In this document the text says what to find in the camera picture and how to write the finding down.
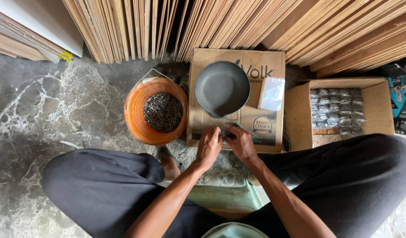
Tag person's left hand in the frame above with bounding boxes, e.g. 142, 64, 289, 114
195, 126, 224, 171

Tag printed closed cardboard box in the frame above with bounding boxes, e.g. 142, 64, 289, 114
186, 48, 286, 154

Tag rows of packed nail bags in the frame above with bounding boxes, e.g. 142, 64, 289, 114
310, 87, 366, 135

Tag grey sandal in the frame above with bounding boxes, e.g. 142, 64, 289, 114
145, 144, 184, 167

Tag blue and black product boxes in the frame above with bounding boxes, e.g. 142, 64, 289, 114
381, 61, 406, 136

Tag stack of flat plywood boards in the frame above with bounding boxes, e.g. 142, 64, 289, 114
0, 0, 84, 64

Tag person's green shirt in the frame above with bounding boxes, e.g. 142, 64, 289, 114
201, 222, 270, 238

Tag stack of clear plastic bags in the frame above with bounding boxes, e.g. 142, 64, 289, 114
257, 77, 285, 112

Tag row of leaning plywood sheets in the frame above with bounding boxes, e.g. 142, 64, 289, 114
62, 0, 406, 78

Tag heap of dark nails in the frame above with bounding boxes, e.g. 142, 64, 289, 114
143, 92, 184, 134

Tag small clear plastic bag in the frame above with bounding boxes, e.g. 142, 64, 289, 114
218, 122, 258, 143

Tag grey metal pan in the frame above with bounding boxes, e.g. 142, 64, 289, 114
194, 60, 251, 119

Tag orange plastic bucket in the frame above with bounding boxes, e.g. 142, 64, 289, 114
124, 69, 189, 146

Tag open cardboard box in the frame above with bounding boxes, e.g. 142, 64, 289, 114
284, 77, 396, 152

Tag person's black trousers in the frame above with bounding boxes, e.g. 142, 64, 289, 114
41, 134, 406, 238

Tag person's right hand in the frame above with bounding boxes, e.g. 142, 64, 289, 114
225, 126, 260, 167

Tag green plastic stool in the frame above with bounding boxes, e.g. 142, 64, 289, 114
186, 180, 264, 220

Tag person's left foot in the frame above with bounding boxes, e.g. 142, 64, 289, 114
159, 155, 181, 183

